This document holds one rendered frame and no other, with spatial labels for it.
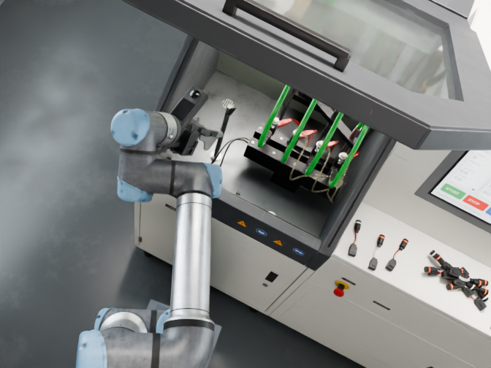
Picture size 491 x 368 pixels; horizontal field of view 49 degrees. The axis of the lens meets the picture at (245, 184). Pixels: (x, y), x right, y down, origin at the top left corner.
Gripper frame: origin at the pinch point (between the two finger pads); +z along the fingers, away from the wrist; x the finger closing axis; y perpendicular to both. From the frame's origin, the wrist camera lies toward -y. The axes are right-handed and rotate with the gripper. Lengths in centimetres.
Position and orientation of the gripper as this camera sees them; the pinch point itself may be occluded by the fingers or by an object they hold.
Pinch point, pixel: (209, 124)
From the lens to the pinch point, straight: 142.5
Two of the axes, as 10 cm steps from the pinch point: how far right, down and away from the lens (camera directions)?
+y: -4.4, 8.6, 2.5
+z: 4.1, -0.6, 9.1
